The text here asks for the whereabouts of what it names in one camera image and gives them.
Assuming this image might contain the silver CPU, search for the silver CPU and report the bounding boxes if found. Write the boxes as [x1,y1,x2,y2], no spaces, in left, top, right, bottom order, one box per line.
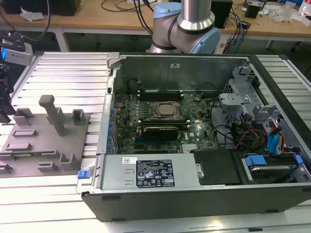
[157,103,180,116]

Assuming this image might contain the grey metal drive cage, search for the grey metal drive cage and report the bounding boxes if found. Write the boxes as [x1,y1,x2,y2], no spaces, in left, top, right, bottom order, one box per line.
[218,65,285,136]

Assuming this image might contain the blue case latch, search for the blue case latch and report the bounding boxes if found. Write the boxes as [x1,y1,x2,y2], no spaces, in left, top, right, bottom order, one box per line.
[77,169,91,180]

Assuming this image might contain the red white package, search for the red white package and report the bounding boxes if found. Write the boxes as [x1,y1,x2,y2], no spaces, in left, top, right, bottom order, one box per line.
[299,0,311,17]

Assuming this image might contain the black plastic shroud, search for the black plastic shroud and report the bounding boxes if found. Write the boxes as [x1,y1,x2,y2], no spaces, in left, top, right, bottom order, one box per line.
[190,149,243,187]

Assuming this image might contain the metal CPU socket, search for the metal CPU socket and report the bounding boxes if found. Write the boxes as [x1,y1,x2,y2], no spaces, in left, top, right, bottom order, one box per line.
[150,100,186,119]

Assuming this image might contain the coloured wire bundle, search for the coloured wire bundle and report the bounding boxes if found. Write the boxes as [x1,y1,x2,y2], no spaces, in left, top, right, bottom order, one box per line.
[235,129,268,149]

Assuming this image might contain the blue data wire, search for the blue data wire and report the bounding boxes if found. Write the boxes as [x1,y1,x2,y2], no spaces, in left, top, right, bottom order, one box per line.
[266,118,285,156]

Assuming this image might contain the crumpled white paper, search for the crumpled white paper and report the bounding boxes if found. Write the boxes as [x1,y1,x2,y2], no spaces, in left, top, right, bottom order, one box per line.
[19,6,45,23]

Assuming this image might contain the white paper box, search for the white paper box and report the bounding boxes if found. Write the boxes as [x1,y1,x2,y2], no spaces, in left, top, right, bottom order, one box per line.
[290,12,311,27]

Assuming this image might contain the red orange power wire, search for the red orange power wire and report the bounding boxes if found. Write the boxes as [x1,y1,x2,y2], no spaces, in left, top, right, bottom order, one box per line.
[278,133,288,154]

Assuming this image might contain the silver chipset heatsink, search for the silver chipset heatsink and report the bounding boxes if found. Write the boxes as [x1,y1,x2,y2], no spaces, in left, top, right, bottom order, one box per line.
[181,144,199,154]

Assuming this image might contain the small black box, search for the small black box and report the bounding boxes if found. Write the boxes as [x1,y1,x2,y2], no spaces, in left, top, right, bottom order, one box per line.
[244,1,262,18]

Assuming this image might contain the black RAM slot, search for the black RAM slot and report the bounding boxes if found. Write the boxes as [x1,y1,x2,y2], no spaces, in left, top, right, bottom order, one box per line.
[139,95,183,99]
[139,98,183,102]
[139,91,183,96]
[139,88,183,92]
[138,118,191,122]

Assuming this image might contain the green motherboard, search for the green motherboard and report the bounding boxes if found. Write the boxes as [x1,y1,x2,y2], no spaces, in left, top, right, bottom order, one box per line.
[110,88,221,155]

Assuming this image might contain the silver power supply unit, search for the silver power supply unit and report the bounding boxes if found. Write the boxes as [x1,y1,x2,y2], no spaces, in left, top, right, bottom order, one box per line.
[98,154,202,191]

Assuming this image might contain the black equipment box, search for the black equipment box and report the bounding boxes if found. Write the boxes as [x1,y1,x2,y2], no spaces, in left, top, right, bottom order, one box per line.
[0,0,81,17]

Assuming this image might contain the clear plastic bags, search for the clear plastic bags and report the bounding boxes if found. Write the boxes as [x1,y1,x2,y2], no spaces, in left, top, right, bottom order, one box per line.
[271,4,294,23]

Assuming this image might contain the black PC case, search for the black PC case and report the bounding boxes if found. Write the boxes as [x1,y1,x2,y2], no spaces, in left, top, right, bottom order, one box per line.
[76,52,311,223]

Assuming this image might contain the black graphics card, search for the black graphics card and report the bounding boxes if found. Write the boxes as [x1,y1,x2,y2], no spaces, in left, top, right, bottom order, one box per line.
[142,125,180,142]

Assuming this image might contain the wooden desk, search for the wooden desk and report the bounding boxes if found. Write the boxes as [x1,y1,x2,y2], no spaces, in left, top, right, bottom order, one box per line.
[0,0,311,53]

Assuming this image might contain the grey parts rack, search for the grey parts rack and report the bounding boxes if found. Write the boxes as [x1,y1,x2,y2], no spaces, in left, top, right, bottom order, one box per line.
[0,94,91,179]

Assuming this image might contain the black speaker box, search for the black speaker box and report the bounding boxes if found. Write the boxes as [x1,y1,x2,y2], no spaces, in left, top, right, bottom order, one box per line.
[213,0,234,29]

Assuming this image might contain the hard disk in blue carrier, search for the hard disk in blue carrier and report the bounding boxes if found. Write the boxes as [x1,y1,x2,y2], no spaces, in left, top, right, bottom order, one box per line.
[240,152,304,184]

